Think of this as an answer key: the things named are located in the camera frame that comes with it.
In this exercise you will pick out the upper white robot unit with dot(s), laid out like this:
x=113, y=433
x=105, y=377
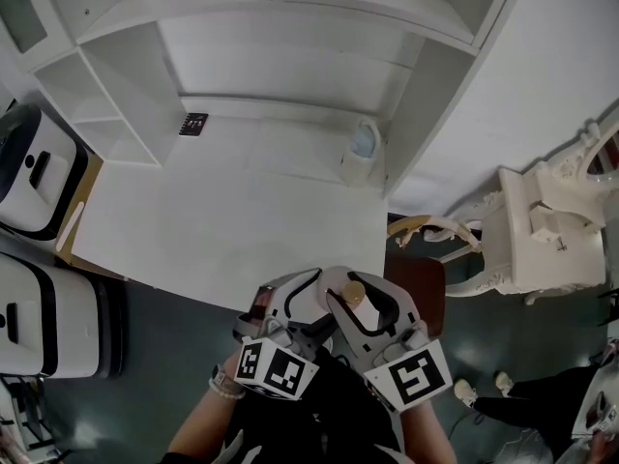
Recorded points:
x=34, y=177

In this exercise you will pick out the white desk with hutch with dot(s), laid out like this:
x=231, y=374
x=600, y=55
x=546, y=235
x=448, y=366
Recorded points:
x=232, y=220

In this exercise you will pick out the metal shelving rack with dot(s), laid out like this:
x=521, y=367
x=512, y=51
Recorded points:
x=24, y=418

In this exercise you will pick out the white cylindrical holder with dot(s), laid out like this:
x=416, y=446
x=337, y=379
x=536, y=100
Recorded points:
x=360, y=162

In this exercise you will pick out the person's right forearm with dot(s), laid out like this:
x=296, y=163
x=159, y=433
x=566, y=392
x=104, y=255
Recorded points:
x=425, y=438

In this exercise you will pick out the small round tan object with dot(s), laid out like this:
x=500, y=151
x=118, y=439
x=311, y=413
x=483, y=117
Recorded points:
x=354, y=293

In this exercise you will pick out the lower white robot unit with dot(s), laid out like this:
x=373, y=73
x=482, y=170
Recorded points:
x=53, y=317

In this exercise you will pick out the person's black clothing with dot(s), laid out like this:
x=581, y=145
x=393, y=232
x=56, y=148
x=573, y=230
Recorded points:
x=300, y=428

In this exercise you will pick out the white robot unit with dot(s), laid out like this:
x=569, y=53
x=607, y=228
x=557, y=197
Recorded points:
x=53, y=317
x=34, y=177

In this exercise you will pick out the small black card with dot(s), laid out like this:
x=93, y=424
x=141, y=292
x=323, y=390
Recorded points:
x=193, y=124

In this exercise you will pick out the person's left forearm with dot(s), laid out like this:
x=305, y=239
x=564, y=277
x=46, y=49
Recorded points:
x=203, y=428

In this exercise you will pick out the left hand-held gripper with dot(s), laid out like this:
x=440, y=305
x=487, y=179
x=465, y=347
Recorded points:
x=280, y=370

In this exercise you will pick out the ornate white vanity table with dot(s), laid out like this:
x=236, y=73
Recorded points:
x=532, y=244

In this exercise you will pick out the brown cardboard box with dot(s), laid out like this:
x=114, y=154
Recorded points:
x=79, y=211

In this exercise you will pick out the brown seat chair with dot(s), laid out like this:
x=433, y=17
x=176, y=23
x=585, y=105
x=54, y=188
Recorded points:
x=421, y=283

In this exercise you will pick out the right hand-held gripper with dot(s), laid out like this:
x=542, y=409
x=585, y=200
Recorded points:
x=416, y=380

